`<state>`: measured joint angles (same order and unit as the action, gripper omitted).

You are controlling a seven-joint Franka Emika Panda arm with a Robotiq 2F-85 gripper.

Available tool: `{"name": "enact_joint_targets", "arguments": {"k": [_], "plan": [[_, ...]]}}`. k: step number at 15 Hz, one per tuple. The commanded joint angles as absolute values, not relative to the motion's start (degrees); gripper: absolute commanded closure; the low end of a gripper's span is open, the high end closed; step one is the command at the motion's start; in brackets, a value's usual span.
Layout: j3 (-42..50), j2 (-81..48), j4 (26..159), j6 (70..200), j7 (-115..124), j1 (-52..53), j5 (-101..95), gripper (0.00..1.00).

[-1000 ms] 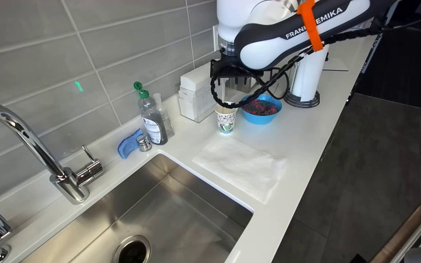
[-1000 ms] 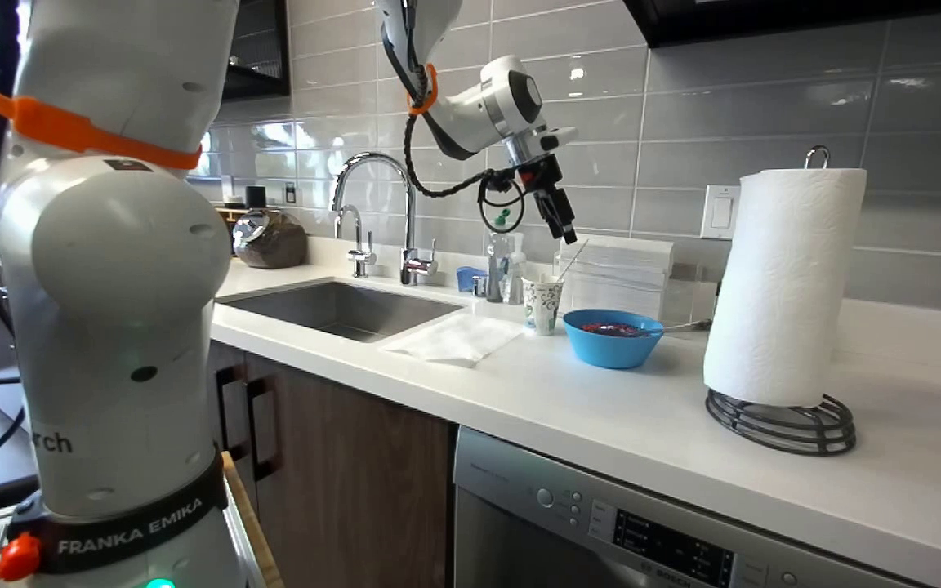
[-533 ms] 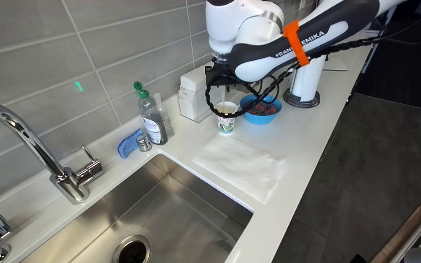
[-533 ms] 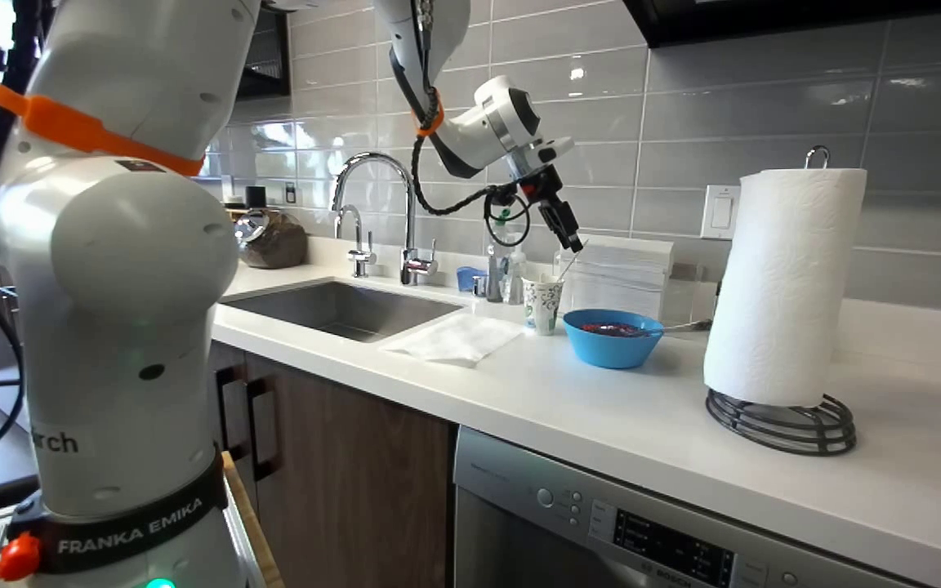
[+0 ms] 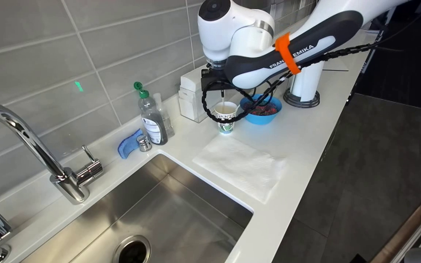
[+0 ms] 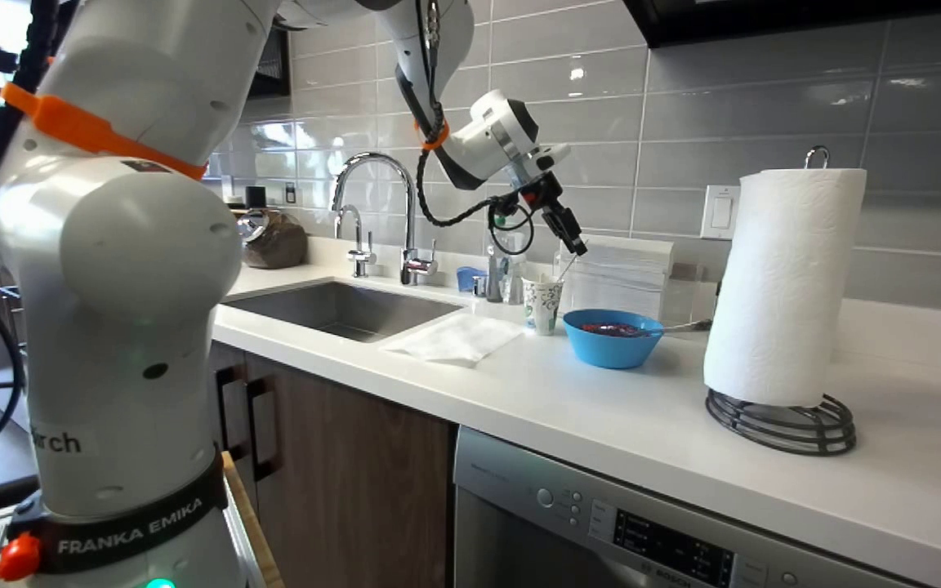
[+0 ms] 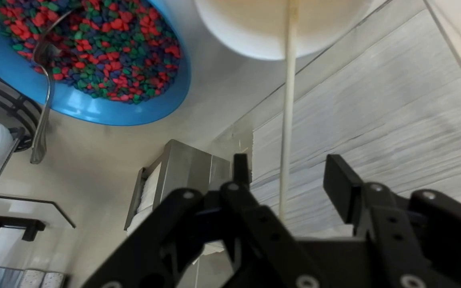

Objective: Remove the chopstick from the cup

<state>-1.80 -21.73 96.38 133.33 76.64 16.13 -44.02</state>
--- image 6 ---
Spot white patterned paper cup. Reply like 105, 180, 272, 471
518, 270, 567, 338

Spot black range hood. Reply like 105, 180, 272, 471
619, 0, 941, 52

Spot dark brown bag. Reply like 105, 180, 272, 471
238, 210, 314, 273

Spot white paper towel roll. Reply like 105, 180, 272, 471
700, 164, 870, 411

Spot small chrome tap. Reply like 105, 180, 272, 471
330, 202, 377, 279

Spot white cloth sheet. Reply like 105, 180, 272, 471
377, 302, 527, 369

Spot brown wooden cabinet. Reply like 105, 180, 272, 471
205, 338, 460, 588

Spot tall chrome faucet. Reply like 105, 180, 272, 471
325, 150, 437, 289

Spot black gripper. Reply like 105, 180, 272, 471
509, 144, 595, 260

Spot white napkin box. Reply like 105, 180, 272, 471
552, 229, 718, 331

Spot blue bowl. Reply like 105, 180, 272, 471
558, 305, 667, 372

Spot steel sink basin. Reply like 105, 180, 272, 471
222, 278, 462, 346

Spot white wall outlet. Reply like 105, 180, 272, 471
697, 184, 744, 241

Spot orange arm strap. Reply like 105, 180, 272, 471
0, 81, 209, 184

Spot pale chopstick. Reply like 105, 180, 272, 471
545, 251, 580, 289

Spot wooden stick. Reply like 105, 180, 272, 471
214, 447, 286, 588

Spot blue sponge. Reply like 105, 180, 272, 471
454, 265, 491, 298

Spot dark upper shelf cabinet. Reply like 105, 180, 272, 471
247, 15, 292, 105

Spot clear dish soap bottle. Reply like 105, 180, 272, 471
482, 222, 530, 305

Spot stainless steel dishwasher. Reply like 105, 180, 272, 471
448, 424, 921, 588

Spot black cabinet handle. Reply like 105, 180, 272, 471
245, 376, 285, 483
211, 361, 252, 460

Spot paper towel roll on holder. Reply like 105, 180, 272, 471
703, 140, 860, 460

